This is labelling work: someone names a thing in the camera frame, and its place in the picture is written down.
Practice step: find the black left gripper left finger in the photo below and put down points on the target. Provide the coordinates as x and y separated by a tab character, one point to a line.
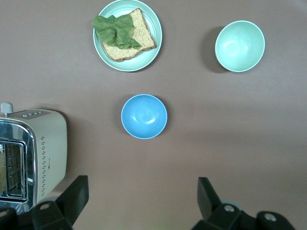
72	203

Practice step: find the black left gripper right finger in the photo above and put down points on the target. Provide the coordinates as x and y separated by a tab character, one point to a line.
211	203

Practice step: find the blue bowl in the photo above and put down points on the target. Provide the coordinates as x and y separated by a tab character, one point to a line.
144	117

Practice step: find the mint green bowl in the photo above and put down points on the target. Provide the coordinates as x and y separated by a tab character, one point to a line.
239	45

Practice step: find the beige steel toaster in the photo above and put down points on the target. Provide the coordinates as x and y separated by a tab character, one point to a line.
52	143

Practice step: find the light green plate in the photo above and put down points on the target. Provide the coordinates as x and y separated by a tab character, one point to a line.
134	65

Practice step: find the green lettuce leaf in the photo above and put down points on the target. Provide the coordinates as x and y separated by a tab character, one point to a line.
108	31

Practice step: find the brown bread slice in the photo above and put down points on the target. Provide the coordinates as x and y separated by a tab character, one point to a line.
144	36

